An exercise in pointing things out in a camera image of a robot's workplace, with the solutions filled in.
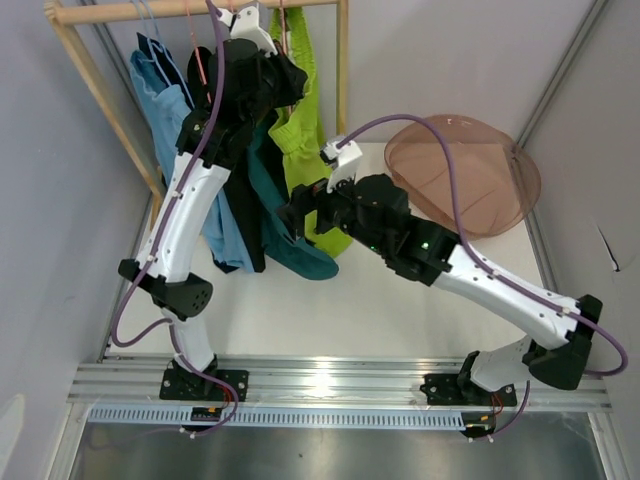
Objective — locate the teal shorts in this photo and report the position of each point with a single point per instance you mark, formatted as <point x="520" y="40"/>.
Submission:
<point x="266" y="177"/>

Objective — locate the black shorts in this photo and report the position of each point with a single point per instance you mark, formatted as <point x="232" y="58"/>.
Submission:
<point x="233" y="226"/>

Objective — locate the aluminium mounting rail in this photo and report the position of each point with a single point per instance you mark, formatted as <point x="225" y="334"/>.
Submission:
<point x="313" y="382"/>

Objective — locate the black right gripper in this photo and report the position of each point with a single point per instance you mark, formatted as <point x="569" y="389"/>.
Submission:
<point x="303" y="202"/>

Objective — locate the wooden clothes rack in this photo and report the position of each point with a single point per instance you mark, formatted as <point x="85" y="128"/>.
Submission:
<point x="64" y="20"/>

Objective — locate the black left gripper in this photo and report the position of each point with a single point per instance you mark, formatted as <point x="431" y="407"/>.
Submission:
<point x="294" y="78"/>

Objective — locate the lime green shorts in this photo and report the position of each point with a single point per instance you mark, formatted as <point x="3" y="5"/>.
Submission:
<point x="301" y="137"/>

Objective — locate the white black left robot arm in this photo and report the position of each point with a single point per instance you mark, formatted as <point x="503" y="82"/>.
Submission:
<point x="248" y="82"/>

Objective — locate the pink hanger of green shorts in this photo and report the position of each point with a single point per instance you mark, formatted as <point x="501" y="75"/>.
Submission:
<point x="284" y="37"/>

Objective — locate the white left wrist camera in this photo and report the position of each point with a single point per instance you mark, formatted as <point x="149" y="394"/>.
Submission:
<point x="245" y="24"/>

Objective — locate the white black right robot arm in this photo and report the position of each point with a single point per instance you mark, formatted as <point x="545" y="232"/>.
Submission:
<point x="376" y="213"/>

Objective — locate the pink hanger of black shorts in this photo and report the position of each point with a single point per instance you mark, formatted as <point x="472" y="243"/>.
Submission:
<point x="200" y="67"/>

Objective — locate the light blue shorts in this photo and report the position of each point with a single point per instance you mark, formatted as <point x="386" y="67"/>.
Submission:
<point x="164" y="108"/>

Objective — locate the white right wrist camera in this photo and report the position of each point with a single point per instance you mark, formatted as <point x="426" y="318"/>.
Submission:
<point x="342" y="160"/>

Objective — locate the white slotted cable duct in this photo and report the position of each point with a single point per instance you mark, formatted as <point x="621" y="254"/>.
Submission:
<point x="413" y="419"/>

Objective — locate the navy blue shorts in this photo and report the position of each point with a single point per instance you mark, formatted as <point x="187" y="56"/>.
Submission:
<point x="170" y="70"/>

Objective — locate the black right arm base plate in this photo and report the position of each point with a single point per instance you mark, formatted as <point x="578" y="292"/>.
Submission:
<point x="449" y="389"/>

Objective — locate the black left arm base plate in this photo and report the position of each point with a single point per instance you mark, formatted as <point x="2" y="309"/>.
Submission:
<point x="180" y="384"/>

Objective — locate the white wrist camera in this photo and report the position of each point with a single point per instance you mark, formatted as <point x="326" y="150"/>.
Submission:
<point x="245" y="24"/>
<point x="342" y="160"/>

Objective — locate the translucent pink plastic basket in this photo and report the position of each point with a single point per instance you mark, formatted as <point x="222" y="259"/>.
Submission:
<point x="498" y="183"/>

